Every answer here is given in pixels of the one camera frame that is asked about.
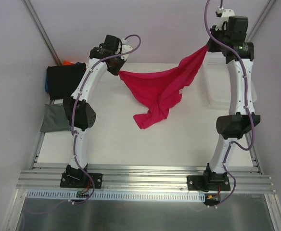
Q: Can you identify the grey folded t shirt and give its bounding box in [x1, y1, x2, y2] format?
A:
[40, 104, 71, 133]

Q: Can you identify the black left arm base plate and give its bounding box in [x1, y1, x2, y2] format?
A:
[60, 172, 103, 189]

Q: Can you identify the white plastic basket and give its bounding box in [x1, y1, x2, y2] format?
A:
[204, 51, 258, 108]

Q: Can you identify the pink t shirt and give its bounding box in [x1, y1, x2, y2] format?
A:
[119, 45, 208, 129]

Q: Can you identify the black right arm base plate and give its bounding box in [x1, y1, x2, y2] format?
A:
[187, 175, 230, 192]

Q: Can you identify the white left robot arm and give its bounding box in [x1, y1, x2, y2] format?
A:
[63, 44, 133, 187]

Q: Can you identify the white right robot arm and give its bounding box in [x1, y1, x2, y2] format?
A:
[200, 26, 260, 192]

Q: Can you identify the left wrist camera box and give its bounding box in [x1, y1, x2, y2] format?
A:
[103, 35, 121, 51]

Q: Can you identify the orange folded t shirt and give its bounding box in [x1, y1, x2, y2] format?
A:
[62, 60, 75, 66]

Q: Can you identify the white slotted cable duct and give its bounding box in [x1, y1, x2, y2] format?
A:
[26, 190, 205, 203]

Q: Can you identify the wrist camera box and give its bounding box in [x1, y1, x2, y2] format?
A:
[226, 16, 248, 42]
[103, 35, 121, 51]

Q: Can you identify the right aluminium corner post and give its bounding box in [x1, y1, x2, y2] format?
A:
[246, 0, 277, 42]

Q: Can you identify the blue folded t shirt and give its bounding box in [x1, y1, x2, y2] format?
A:
[45, 74, 49, 94]

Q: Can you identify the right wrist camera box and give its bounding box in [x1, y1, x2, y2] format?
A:
[226, 16, 248, 42]

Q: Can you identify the black folded t shirt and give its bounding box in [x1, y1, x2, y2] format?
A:
[47, 63, 86, 100]

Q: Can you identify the aluminium corner post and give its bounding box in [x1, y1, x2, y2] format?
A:
[246, 0, 277, 42]
[22, 0, 62, 65]

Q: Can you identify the left aluminium corner post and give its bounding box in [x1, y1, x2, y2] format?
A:
[22, 0, 62, 65]

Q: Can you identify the aluminium mounting rail frame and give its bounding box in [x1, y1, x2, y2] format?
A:
[16, 132, 277, 194]

